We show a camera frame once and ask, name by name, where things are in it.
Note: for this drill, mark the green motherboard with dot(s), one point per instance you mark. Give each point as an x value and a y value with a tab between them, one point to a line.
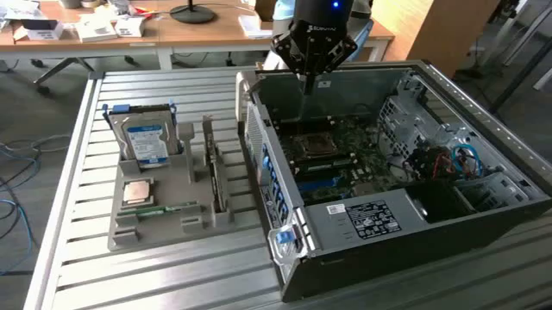
370	168

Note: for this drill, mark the black open PC case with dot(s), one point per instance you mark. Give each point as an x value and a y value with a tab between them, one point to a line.
388	258

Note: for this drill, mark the wooden cabinet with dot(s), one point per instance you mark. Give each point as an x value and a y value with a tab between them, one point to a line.
444	32

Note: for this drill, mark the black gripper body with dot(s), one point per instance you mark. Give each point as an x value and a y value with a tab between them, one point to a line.
321	19

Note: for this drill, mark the metal cup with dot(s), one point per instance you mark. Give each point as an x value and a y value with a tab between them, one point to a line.
70	3

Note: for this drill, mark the wooden office desk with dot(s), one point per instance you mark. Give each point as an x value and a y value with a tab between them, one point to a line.
207	32
64	45

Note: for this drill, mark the green RAM stick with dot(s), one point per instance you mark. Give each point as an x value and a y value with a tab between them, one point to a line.
151	211

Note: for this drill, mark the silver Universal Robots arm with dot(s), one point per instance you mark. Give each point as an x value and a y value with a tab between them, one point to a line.
285	11

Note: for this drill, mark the stack of papers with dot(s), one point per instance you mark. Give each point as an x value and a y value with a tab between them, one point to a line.
22	11

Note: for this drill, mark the grey power supply unit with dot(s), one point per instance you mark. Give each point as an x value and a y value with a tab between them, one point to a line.
328	226

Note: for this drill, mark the grey metal disk bay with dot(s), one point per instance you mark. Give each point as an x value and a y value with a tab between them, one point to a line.
500	187

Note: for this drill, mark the grey parts rack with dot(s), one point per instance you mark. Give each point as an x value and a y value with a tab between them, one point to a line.
173	193

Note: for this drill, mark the open white cardboard box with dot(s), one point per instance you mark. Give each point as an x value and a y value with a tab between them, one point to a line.
43	34

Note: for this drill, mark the white booklet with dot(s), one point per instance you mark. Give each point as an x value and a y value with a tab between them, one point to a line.
254	27

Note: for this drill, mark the hard disk in blue caddy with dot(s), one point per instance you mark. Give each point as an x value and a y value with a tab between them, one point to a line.
146	142

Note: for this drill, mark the graphics card with metal bracket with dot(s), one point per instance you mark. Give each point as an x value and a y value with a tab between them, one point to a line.
218	181

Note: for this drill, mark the CPU chip with copper lid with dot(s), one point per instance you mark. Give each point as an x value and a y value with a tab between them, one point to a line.
135	192

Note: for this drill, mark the blue case latch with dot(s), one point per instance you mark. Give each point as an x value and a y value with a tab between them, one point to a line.
285	237

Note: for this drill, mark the white box with label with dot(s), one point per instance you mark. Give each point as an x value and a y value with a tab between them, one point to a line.
129	29

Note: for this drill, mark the installed dark RAM stick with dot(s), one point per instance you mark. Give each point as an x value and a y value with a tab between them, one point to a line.
324	167

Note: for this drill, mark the flat white box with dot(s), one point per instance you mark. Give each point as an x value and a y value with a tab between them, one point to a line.
95	32

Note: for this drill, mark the CPU socket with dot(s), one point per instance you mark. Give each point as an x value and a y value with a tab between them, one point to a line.
314	143

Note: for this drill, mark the black monitor stand base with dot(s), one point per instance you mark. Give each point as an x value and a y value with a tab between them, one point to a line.
191	14

